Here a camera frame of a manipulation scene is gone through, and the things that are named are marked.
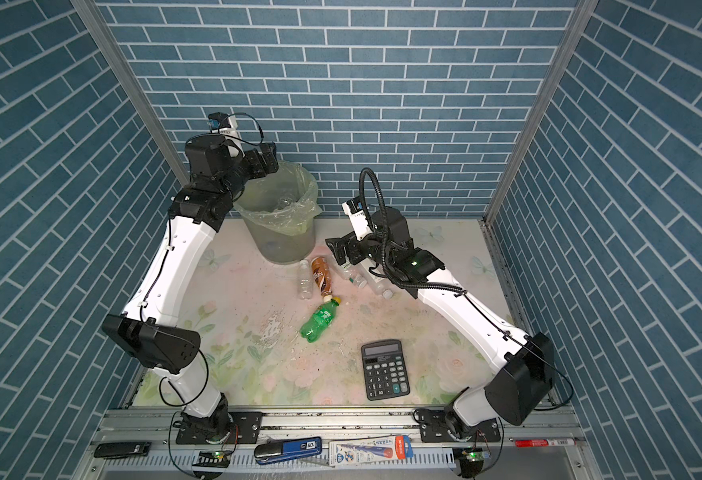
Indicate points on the green plastic bin liner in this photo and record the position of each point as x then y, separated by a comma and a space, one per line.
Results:
285, 202

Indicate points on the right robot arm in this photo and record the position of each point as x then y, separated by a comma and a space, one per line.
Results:
522, 365

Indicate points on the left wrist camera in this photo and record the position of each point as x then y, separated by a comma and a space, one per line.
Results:
223, 124

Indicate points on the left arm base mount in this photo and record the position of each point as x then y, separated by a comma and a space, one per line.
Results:
222, 428

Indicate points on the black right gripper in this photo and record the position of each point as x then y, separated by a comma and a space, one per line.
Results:
341, 249

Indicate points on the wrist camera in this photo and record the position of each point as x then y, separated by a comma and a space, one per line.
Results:
223, 124
359, 220

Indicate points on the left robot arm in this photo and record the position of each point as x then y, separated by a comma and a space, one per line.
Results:
148, 328

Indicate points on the clear bottle white barcode label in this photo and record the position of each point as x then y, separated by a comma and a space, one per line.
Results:
380, 285

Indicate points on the clear ribbed bottle white cap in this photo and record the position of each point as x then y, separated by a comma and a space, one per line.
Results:
305, 280

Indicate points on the aluminium rail frame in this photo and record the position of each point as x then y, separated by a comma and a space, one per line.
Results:
155, 425

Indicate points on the red marker pen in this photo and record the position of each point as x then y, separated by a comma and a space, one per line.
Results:
542, 443

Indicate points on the grey mesh waste bin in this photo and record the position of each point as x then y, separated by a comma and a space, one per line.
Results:
282, 249

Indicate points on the black remote device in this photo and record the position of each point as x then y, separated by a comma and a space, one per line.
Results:
121, 450

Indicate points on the brown Nescafe coffee bottle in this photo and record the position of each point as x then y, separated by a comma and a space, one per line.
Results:
322, 277

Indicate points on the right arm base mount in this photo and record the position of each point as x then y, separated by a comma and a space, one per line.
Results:
442, 426

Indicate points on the white red pen package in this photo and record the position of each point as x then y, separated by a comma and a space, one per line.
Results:
347, 453

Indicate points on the black desk calculator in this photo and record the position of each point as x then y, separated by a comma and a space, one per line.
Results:
385, 371

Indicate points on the green Sprite bottle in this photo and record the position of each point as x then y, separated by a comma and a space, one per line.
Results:
320, 320

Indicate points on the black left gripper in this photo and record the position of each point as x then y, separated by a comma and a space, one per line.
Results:
259, 170

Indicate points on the blue black stapler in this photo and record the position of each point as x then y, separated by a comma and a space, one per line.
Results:
279, 451

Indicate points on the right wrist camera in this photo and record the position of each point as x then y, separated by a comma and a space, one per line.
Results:
359, 220

